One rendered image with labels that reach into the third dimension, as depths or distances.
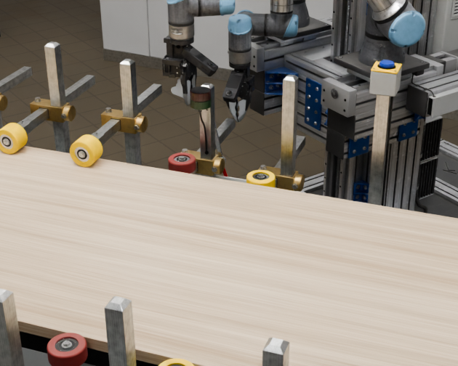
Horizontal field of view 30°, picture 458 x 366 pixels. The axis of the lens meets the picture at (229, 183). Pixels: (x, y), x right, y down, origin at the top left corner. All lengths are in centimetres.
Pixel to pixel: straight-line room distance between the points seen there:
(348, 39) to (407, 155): 57
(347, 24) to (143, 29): 282
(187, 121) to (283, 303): 315
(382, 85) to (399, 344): 77
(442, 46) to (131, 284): 168
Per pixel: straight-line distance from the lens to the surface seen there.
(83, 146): 243
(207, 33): 547
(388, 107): 231
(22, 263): 206
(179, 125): 489
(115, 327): 147
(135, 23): 573
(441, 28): 319
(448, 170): 402
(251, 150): 457
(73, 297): 192
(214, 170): 252
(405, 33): 264
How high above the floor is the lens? 200
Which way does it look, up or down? 28 degrees down
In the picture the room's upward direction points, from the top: straight up
